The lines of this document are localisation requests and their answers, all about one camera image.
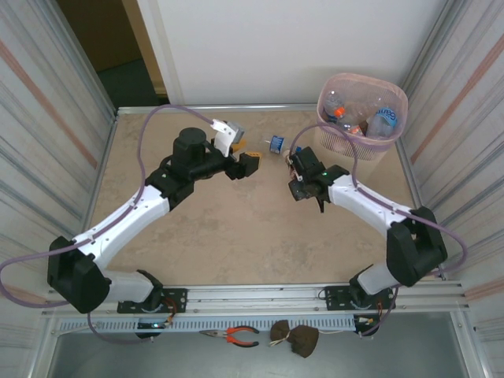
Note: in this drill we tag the large clear unlabelled bottle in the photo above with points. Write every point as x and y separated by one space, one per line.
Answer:
362 106

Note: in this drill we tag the light blue label water bottle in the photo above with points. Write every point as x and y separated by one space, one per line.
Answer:
384 118

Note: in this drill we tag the brown cloth bag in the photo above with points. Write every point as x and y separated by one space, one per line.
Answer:
305 340

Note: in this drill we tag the small circuit board green light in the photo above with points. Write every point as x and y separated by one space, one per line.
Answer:
155 325

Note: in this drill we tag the grey metal shelf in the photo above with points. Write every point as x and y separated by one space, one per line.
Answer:
177 360

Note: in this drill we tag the aluminium table edge frame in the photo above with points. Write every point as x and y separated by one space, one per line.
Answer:
275 108

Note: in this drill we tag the white door frame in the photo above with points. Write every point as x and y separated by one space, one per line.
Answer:
161 51

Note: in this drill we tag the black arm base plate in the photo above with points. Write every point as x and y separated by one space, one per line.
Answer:
334 293
179 295

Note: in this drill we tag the wide aluminium extrusion rail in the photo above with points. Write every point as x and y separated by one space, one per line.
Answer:
256 296

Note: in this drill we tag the corrugated metal enclosure panel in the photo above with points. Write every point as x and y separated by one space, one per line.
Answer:
484 23
39 118

